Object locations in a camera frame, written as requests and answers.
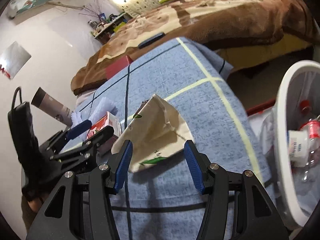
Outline clear plastic cola bottle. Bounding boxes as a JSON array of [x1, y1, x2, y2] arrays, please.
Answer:
[[298, 100, 319, 182]]

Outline blue checked bed sheet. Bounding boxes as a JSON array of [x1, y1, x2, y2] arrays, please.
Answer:
[[75, 37, 271, 239]]

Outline paper bag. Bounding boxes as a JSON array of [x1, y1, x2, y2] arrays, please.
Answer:
[[111, 94, 194, 173]]

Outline white trash bin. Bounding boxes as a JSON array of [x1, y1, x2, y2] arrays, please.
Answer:
[[273, 60, 319, 230]]

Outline pink red milk carton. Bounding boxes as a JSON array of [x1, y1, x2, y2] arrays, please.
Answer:
[[86, 111, 123, 143]]

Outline white blue yogurt bottle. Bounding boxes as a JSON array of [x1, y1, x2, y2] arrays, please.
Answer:
[[287, 130, 309, 167]]

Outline white cluttered shelf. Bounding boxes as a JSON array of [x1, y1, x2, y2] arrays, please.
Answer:
[[91, 12, 132, 44]]

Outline grey travel tumbler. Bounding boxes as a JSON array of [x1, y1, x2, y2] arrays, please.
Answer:
[[31, 87, 72, 127]]

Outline vase with branches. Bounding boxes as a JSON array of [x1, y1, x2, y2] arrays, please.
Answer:
[[79, 0, 108, 23]]

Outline wall poster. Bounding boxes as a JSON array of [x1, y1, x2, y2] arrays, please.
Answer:
[[0, 41, 31, 80]]

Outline brown plush blanket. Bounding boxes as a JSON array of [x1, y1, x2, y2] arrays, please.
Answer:
[[71, 0, 319, 95]]

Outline white foam net sleeve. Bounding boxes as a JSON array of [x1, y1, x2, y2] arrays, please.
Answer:
[[88, 97, 118, 124]]

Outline pink box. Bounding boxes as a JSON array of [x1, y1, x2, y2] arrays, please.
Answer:
[[105, 55, 133, 80]]

